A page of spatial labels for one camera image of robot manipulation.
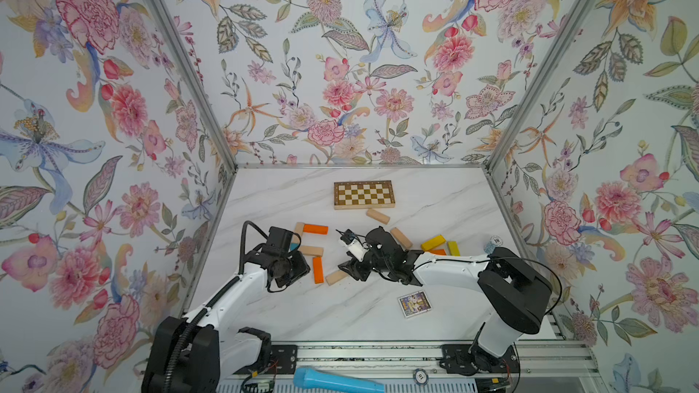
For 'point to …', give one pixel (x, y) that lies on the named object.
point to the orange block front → (318, 270)
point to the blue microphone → (307, 380)
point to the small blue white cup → (495, 241)
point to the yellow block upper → (432, 243)
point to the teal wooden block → (294, 246)
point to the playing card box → (415, 303)
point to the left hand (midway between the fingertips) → (312, 266)
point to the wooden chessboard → (363, 194)
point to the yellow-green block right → (454, 248)
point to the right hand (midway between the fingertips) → (344, 256)
